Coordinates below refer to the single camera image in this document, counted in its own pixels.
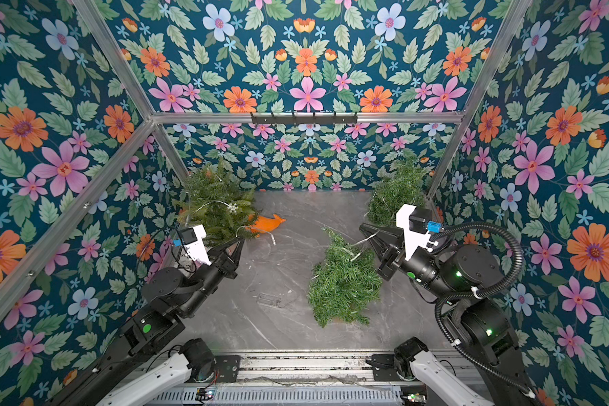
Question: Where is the thin wire string light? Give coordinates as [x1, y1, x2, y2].
[263, 227, 382, 306]

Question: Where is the black corrugated cable hose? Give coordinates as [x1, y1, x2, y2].
[428, 222, 536, 399]

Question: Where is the dark green tree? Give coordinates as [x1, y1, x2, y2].
[308, 228, 382, 328]
[366, 155, 429, 227]

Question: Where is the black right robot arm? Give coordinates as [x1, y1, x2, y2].
[360, 214, 540, 405]

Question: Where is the orange plush toy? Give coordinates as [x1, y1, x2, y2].
[246, 214, 286, 233]

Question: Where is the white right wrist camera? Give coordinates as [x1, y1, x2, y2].
[396, 204, 443, 261]

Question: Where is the clear battery box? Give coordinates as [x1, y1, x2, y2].
[257, 293, 283, 309]

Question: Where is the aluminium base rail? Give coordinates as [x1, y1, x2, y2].
[88, 349, 488, 406]

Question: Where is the light green fern christmas tree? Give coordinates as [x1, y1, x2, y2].
[172, 163, 259, 247]

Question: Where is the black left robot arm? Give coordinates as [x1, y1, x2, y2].
[46, 238, 244, 405]

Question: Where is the black hook rail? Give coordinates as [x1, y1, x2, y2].
[250, 113, 358, 125]

